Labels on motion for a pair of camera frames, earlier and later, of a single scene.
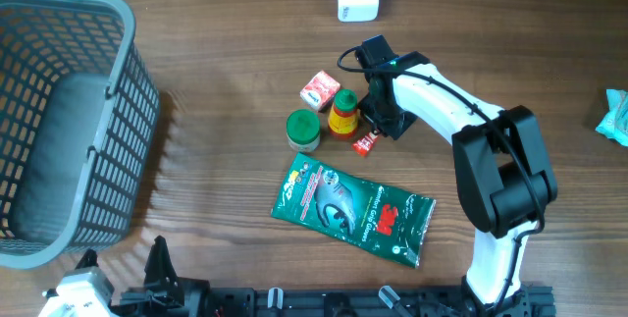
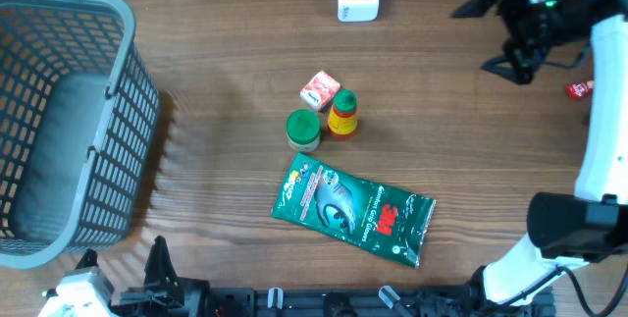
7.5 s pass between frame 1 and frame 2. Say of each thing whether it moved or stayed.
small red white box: stayed
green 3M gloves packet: stayed
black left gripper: stayed
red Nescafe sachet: moved
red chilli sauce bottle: stayed
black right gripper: moved
